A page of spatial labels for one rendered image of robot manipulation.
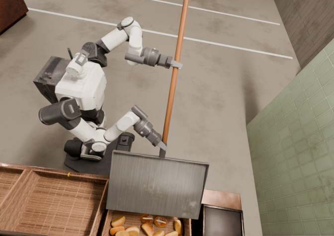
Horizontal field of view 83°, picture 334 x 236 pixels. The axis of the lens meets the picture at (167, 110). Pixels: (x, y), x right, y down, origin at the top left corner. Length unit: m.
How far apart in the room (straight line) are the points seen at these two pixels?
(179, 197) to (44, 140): 1.86
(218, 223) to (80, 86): 1.23
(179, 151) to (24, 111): 1.99
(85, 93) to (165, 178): 0.65
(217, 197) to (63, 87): 1.39
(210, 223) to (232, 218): 0.16
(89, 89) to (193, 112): 1.88
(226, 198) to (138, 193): 0.84
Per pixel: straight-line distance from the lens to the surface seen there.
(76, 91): 1.07
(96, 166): 2.17
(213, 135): 2.64
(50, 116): 1.05
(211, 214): 1.52
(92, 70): 1.15
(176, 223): 1.60
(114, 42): 1.26
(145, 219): 1.57
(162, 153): 1.08
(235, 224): 1.58
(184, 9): 1.10
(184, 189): 1.21
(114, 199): 1.26
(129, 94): 2.79
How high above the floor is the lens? 2.21
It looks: 56 degrees down
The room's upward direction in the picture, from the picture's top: 14 degrees clockwise
